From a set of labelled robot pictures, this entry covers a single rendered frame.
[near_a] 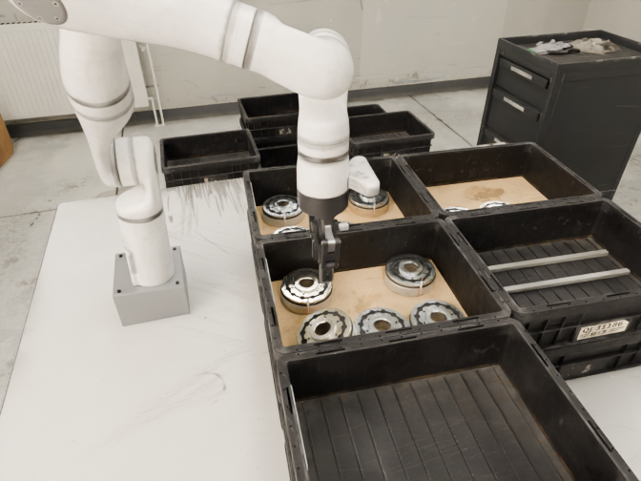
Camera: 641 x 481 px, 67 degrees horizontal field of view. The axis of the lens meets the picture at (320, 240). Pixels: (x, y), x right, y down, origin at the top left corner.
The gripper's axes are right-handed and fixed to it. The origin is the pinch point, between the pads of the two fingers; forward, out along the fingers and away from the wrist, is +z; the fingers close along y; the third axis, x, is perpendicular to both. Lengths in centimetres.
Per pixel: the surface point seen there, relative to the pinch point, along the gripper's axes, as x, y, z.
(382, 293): 14.4, -10.1, 17.8
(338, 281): 6.4, -15.5, 17.7
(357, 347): 3.3, 11.4, 8.3
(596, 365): 54, 8, 27
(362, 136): 51, -157, 49
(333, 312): 2.3, -1.4, 12.8
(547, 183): 68, -39, 13
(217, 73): -19, -324, 63
